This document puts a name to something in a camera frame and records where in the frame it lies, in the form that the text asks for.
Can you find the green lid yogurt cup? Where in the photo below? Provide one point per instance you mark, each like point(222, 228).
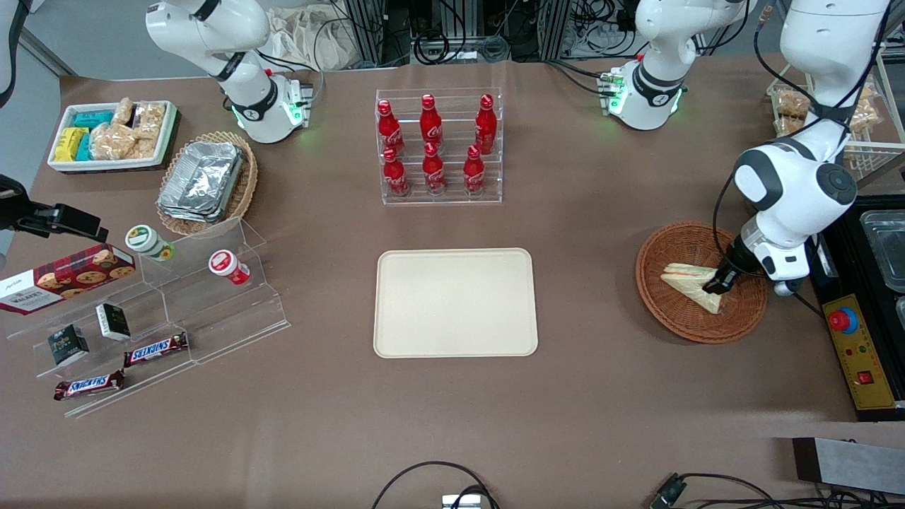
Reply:
point(145, 240)

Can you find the steel pan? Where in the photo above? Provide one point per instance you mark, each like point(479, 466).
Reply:
point(887, 247)

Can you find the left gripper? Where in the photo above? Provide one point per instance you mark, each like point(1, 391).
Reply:
point(732, 264)

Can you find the small silver device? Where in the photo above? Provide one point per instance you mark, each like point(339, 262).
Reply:
point(461, 502)

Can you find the aluminium foil container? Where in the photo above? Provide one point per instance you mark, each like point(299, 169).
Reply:
point(201, 180)

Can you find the dark box white side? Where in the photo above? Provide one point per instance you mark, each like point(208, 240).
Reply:
point(113, 322)

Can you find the clear acrylic step stand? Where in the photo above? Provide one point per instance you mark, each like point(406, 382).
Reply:
point(141, 382)
point(226, 318)

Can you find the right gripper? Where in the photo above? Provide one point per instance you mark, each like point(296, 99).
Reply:
point(42, 214)

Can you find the beige cloth bag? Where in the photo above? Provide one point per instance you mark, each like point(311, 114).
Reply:
point(304, 35)

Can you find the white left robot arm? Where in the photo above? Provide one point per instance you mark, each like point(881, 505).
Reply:
point(792, 191)

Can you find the teal snack packet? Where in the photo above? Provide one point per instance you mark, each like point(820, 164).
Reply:
point(85, 147)
point(93, 118)

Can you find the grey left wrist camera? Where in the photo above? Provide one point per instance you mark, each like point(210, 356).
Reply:
point(788, 287)

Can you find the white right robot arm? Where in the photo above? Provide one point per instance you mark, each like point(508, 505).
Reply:
point(240, 92)

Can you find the aluminium frame post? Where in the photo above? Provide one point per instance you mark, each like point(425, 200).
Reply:
point(368, 32)
point(555, 28)

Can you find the red lid yogurt cup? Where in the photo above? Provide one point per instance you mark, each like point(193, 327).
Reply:
point(225, 264)

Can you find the beige plastic tray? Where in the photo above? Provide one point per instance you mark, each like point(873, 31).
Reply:
point(452, 304)

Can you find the grey metal block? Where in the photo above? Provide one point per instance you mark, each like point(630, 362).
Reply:
point(848, 463)

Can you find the red cola bottle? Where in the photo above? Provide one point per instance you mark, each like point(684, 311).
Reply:
point(474, 172)
point(395, 175)
point(433, 172)
point(430, 121)
point(389, 127)
point(486, 126)

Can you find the dark box gold print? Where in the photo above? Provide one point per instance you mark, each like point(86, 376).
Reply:
point(67, 345)

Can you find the triangle sandwich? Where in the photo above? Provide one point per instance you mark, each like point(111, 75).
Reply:
point(689, 283)

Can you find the clear rice cracker bag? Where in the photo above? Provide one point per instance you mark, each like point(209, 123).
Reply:
point(113, 141)
point(124, 112)
point(150, 120)
point(146, 147)

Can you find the clear fried snack bag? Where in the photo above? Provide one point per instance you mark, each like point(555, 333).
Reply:
point(790, 102)
point(788, 126)
point(870, 95)
point(864, 120)

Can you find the black yellow control box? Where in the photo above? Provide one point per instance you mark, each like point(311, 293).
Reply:
point(859, 360)

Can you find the brown round wicker basket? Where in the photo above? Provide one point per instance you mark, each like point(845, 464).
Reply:
point(668, 311)

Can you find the light oval wicker basket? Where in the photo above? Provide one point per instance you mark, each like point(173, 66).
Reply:
point(247, 184)

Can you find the red tartan cookie box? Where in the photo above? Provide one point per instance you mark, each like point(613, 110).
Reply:
point(71, 279)

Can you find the yellow snack packet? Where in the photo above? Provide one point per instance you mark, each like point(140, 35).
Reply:
point(69, 143)

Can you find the clear acrylic bottle rack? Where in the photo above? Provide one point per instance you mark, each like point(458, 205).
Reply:
point(452, 200)

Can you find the brown Snickers bar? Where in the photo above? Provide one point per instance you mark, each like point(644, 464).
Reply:
point(88, 385)
point(155, 349)

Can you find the white rectangular snack tray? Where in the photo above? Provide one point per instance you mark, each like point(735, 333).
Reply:
point(106, 165)

